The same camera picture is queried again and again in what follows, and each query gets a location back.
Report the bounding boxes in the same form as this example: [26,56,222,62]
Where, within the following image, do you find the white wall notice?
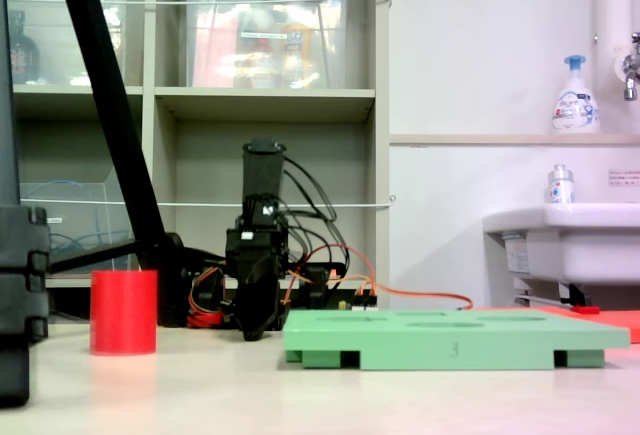
[608,168,640,188]

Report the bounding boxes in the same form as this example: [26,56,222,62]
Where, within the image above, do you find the notched black tripod leg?
[0,0,51,409]

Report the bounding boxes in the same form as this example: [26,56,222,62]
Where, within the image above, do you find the small circuit board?
[337,297,379,312]

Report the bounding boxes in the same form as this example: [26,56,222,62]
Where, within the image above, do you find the black gripper wire loops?
[279,154,340,256]

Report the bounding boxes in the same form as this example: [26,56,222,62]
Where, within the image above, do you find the black tripod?
[49,0,189,329]

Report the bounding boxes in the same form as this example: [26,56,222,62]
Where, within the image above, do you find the green shape sorting board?
[282,308,631,371]

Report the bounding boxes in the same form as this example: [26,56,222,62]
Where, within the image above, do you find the beige shelf unit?
[4,0,391,290]

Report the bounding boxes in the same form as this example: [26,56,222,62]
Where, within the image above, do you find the small clear sanitizer bottle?
[547,163,575,205]

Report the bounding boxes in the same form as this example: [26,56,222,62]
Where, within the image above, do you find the clear bin with blue cable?
[19,167,139,276]

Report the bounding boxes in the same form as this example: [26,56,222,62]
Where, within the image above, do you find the white foam soap bottle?
[551,54,601,135]

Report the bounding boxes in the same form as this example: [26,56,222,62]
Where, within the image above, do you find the dark glass bottle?
[7,9,41,85]

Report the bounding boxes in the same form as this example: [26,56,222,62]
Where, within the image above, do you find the white wall pipe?
[592,0,640,79]

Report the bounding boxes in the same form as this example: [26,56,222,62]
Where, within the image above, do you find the bottle with pink cap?
[282,0,315,89]

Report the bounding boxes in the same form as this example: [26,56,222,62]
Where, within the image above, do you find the large clear storage bin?
[183,0,351,90]

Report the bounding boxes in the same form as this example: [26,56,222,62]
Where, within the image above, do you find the white sink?
[482,202,640,306]

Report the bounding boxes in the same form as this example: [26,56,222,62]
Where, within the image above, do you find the long orange wire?
[357,274,475,312]

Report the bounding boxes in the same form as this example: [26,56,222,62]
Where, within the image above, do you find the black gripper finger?
[237,267,265,342]
[263,259,282,334]

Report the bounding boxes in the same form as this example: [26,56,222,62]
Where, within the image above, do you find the clear bin with bottles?
[7,0,129,87]

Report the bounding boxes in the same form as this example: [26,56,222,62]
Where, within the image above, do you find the white cord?
[19,194,397,210]
[7,0,393,8]

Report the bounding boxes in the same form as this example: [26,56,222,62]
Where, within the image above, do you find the metal faucet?
[619,32,640,102]

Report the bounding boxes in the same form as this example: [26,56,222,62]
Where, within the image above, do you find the red cylinder block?
[89,269,159,356]

